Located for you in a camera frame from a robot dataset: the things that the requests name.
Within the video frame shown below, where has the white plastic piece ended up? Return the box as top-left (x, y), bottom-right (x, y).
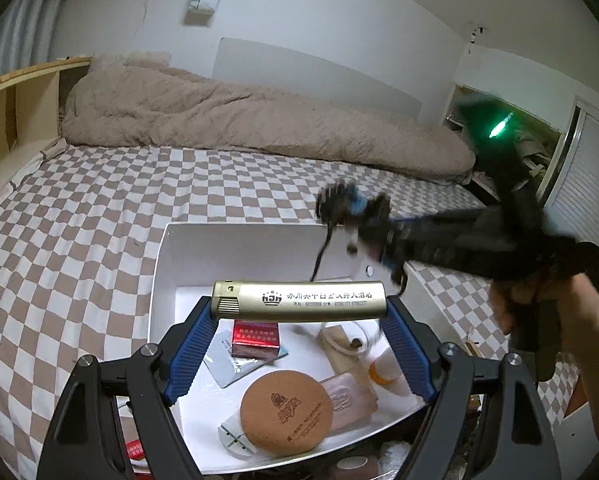
top-left (218, 417), bottom-right (255, 458)

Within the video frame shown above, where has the white louvered closet door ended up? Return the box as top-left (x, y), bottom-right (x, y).
top-left (544, 97), bottom-right (599, 261)

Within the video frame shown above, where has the person's right hand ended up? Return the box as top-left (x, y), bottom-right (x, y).
top-left (489, 276), bottom-right (519, 338)

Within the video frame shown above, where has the round cork coaster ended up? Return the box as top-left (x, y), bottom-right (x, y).
top-left (240, 370), bottom-right (335, 456)

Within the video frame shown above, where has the beige duvet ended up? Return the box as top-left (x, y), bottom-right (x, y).
top-left (60, 52), bottom-right (475, 186)

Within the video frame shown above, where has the brown cardboard card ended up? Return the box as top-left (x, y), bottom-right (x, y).
top-left (321, 325), bottom-right (367, 363)

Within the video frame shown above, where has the cluttered wall niche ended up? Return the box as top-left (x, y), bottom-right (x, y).
top-left (447, 85), bottom-right (565, 196)

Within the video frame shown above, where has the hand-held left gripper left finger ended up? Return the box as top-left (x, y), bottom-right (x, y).
top-left (37, 296), bottom-right (220, 480)

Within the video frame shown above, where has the wooden headboard shelf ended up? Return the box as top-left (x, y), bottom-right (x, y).
top-left (0, 56), bottom-right (93, 201)

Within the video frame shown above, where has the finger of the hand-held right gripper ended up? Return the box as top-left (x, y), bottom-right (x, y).
top-left (376, 241), bottom-right (485, 295)
top-left (348, 191), bottom-right (480, 247)

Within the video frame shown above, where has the red cigarette box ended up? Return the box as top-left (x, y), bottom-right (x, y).
top-left (231, 321), bottom-right (282, 358)

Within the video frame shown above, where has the grey curtain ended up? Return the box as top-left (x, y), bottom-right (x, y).
top-left (0, 0), bottom-right (63, 86)

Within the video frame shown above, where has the gold lighter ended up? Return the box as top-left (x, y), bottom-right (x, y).
top-left (211, 280), bottom-right (389, 320)

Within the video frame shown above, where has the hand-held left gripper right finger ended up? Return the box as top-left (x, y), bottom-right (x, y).
top-left (379, 296), bottom-right (563, 480)

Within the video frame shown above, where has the checkered bed sheet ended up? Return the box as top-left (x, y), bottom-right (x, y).
top-left (0, 142), bottom-right (585, 476)

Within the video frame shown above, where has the translucent plastic case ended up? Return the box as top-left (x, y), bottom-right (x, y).
top-left (319, 372), bottom-right (380, 431)

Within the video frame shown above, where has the white cardboard box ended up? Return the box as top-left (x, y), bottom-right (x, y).
top-left (147, 222), bottom-right (430, 476)

